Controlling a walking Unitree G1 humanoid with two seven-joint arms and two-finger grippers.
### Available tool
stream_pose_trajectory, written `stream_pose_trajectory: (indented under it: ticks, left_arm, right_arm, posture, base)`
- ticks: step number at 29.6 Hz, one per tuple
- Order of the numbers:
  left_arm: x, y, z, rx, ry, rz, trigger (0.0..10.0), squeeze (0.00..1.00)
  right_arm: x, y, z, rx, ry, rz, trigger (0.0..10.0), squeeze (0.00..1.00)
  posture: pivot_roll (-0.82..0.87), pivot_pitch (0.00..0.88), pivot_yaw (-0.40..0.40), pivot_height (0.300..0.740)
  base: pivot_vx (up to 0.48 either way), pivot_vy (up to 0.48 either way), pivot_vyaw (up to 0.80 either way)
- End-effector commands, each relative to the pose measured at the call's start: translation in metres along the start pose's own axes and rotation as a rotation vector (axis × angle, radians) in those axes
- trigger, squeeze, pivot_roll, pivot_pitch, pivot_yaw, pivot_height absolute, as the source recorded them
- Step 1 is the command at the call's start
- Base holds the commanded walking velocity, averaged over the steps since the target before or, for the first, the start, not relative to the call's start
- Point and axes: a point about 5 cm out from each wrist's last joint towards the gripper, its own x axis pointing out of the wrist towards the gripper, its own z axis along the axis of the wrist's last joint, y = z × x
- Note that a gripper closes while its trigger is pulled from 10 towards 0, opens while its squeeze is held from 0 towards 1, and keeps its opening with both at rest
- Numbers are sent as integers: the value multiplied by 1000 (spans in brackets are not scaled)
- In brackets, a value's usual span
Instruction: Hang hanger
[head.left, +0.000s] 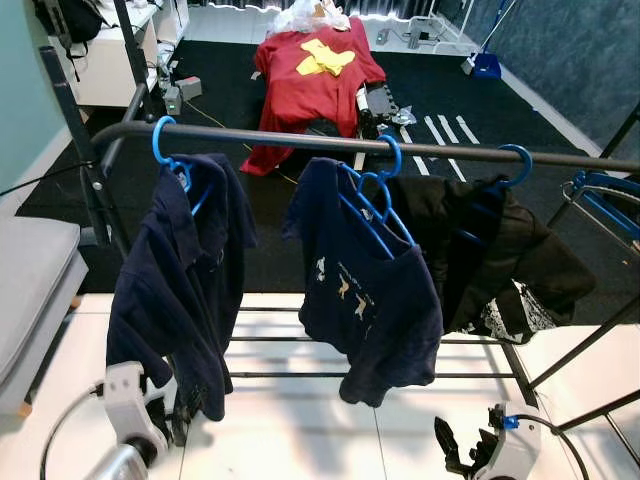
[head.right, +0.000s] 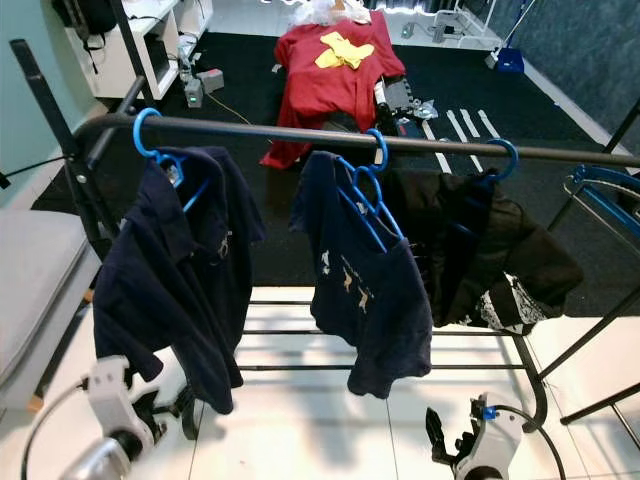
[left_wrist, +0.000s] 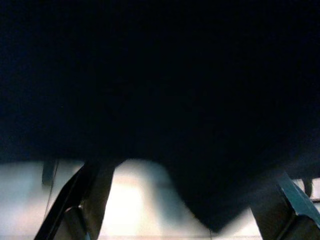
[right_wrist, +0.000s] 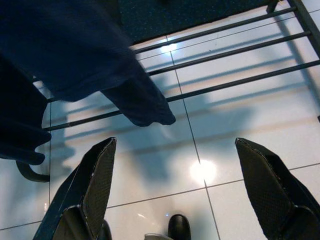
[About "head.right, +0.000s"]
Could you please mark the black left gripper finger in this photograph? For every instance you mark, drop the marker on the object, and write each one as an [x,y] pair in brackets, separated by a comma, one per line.
[190,415]

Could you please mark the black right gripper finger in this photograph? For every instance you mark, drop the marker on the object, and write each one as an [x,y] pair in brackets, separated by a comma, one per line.
[439,435]
[471,433]

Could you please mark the navy blue t-shirt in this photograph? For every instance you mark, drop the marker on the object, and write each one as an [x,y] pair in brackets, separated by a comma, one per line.
[170,290]

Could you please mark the blue plastic hanger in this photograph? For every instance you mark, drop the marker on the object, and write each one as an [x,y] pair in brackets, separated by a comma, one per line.
[514,160]
[384,150]
[610,177]
[137,135]

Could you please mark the navy printed t-shirt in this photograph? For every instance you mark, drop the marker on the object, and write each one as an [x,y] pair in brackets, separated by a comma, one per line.
[360,330]

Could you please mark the black patterned garment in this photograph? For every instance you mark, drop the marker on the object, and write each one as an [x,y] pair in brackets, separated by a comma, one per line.
[510,260]

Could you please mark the black metal clothes rack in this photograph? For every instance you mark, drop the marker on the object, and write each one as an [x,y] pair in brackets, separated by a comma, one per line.
[260,131]

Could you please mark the grey power adapter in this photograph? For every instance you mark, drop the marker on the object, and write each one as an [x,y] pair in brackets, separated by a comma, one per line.
[212,80]

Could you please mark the black electronic device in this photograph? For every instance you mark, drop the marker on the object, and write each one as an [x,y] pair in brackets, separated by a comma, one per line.
[395,97]

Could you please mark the white shelf unit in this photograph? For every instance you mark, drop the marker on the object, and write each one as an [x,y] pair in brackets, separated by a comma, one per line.
[120,70]

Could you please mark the black floor carpet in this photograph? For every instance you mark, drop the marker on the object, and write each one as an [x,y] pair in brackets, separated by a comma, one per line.
[550,100]

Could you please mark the red shirt yellow star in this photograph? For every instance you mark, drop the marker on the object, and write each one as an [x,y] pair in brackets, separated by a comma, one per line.
[320,95]

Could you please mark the blue dustpan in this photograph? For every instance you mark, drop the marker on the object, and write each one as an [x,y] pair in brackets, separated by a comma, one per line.
[510,60]

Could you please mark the black backpack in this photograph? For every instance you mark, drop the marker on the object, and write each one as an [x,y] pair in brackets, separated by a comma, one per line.
[85,12]

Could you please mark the white crumpled plastic sheet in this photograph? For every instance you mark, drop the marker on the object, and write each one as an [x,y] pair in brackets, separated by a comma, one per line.
[320,12]

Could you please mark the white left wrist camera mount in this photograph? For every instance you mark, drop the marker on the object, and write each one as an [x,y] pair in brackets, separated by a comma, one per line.
[110,390]

